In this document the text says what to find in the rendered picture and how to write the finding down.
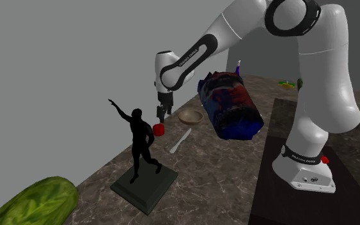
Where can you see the white knife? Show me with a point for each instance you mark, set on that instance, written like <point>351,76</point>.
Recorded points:
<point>179,141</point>

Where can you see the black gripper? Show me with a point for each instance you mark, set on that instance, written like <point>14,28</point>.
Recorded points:
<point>165,99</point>

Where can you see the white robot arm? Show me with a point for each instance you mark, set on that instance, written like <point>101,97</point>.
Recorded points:
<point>320,93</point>

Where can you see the black figure statue on base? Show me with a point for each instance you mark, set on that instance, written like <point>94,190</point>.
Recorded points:
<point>139,134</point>

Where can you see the dark green object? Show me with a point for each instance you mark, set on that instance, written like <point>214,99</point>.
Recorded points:
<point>299,84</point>

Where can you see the yellow and green toy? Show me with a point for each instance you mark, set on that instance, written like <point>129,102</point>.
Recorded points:
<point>287,84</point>

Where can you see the green lettuce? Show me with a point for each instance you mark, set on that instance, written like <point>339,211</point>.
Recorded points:
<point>39,202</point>

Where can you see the blue and red bag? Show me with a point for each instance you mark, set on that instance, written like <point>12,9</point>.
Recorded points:
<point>231,106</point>

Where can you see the dark robot stand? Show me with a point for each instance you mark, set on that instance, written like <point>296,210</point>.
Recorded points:
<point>279,202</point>

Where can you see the red cup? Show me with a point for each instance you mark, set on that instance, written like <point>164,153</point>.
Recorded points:
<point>158,130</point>

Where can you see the wooden bowl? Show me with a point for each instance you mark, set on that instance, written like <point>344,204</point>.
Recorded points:
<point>191,117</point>

